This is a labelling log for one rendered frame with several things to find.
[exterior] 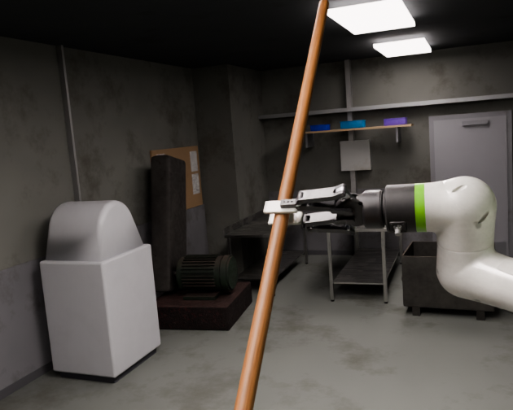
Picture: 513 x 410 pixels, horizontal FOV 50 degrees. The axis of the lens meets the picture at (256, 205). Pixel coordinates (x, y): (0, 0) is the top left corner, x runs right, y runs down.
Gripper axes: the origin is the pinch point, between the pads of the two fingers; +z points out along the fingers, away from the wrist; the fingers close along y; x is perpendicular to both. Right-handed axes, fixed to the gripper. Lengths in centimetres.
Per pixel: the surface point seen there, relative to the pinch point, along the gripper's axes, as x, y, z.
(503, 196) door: 503, 580, -117
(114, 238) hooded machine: 191, 254, 250
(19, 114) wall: 267, 163, 333
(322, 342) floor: 178, 415, 88
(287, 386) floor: 104, 350, 98
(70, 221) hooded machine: 193, 231, 284
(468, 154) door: 548, 533, -71
